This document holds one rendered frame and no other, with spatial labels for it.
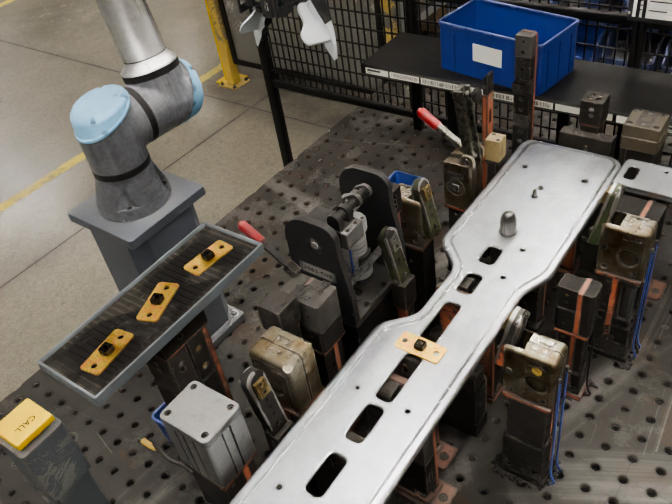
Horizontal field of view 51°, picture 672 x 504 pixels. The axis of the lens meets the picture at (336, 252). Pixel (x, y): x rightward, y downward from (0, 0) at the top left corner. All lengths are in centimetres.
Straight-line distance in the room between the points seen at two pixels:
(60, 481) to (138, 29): 80
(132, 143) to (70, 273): 193
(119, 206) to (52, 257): 200
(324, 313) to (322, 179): 98
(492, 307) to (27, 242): 270
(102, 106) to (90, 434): 70
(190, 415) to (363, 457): 26
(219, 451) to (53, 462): 23
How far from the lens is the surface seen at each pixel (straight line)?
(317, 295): 119
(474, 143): 150
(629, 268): 141
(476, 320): 123
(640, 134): 163
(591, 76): 187
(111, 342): 111
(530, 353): 112
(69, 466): 112
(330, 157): 222
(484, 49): 181
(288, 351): 111
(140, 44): 141
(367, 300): 132
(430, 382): 114
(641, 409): 152
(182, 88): 144
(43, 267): 339
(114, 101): 137
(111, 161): 139
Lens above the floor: 190
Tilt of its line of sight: 40 degrees down
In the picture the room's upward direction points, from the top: 10 degrees counter-clockwise
